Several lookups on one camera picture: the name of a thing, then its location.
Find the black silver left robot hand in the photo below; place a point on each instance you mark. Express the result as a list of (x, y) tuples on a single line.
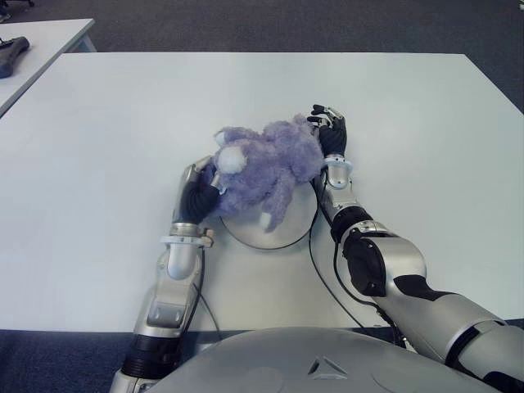
[(196, 196)]

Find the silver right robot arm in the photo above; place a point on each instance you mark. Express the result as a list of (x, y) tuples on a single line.
[(401, 254)]

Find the grey robot torso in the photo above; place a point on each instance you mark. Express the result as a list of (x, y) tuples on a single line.
[(286, 360)]

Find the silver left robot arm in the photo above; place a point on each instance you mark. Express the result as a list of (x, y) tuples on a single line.
[(163, 294)]

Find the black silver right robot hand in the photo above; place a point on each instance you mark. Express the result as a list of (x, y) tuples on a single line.
[(333, 137)]

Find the purple plush doll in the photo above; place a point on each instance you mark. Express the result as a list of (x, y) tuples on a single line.
[(266, 172)]

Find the white side table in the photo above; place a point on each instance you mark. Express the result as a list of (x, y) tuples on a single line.
[(45, 41)]

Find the white plate with black rim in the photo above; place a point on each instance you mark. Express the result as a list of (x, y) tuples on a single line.
[(286, 229)]

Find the black handheld controller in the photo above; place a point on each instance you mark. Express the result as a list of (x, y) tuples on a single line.
[(10, 55)]

